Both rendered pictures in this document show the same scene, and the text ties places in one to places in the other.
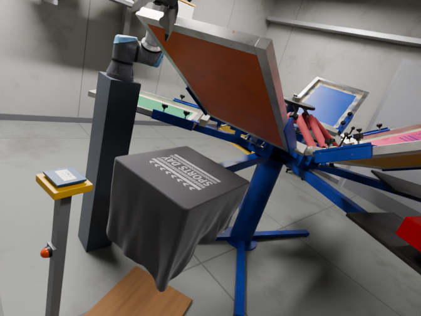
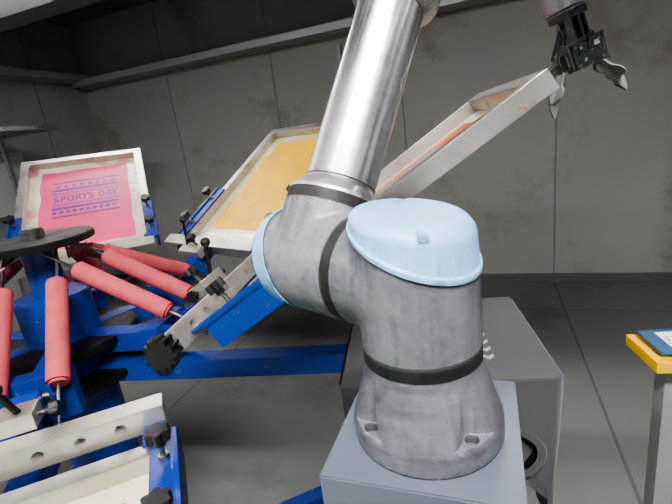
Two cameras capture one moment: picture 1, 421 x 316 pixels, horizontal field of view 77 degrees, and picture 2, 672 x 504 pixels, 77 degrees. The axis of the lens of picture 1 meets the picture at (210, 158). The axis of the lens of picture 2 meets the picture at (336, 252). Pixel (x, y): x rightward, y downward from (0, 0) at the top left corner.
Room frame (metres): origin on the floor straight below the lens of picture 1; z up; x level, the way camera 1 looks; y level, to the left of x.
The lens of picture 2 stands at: (1.74, 0.96, 1.50)
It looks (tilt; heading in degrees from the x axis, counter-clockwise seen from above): 16 degrees down; 249
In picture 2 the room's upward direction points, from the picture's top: 8 degrees counter-clockwise
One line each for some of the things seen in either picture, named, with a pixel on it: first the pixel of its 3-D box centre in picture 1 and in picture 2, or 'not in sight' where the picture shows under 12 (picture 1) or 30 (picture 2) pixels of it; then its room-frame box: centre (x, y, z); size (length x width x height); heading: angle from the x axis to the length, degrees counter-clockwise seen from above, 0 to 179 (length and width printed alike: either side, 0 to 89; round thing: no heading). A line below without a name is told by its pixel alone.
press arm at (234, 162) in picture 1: (235, 164); (264, 361); (1.57, -0.17, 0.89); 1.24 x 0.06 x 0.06; 149
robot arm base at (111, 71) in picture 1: (121, 68); (424, 382); (1.54, 0.63, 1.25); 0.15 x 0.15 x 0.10
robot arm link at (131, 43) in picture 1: (126, 47); (409, 273); (1.54, 0.63, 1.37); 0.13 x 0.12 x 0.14; 111
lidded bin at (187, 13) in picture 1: (172, 9); not in sight; (3.97, 1.07, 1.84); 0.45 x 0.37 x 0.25; 138
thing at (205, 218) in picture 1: (208, 229); not in sight; (1.04, -0.09, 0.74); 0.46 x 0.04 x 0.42; 149
